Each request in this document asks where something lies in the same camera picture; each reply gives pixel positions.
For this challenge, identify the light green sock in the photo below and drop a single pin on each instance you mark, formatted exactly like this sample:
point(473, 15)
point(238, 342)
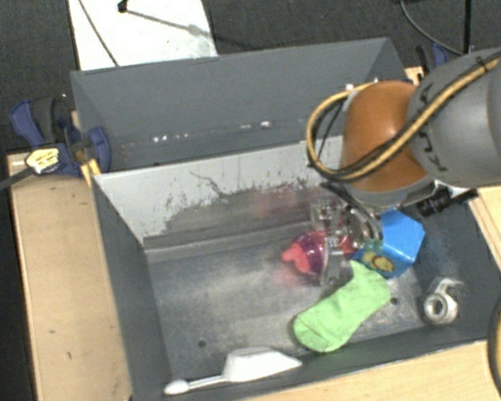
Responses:
point(337, 318)

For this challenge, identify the pink and purple sippy cup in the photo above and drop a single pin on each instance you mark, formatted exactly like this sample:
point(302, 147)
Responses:
point(309, 251)

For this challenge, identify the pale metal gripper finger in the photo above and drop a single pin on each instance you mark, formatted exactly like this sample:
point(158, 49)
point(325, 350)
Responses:
point(325, 214)
point(333, 263)

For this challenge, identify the grey metal bin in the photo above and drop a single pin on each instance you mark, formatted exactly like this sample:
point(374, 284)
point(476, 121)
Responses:
point(224, 270)

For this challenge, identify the white plastic scoop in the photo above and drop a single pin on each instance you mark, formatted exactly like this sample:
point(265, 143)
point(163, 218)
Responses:
point(254, 365)

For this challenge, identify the blue box with yellow print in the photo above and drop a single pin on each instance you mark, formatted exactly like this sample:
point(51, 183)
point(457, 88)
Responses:
point(402, 238)

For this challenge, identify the black cylinder on white bracket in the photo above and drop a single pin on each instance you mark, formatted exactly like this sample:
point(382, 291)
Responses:
point(436, 201)

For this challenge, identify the pale wood flat board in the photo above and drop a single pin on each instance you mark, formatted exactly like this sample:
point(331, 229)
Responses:
point(66, 292)

